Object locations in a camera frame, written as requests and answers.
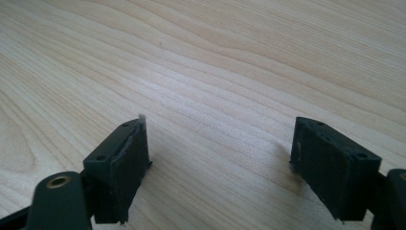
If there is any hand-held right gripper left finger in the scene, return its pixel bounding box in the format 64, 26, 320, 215
82, 114, 153, 225

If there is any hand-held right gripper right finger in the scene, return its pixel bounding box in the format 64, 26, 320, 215
289, 116, 382, 222

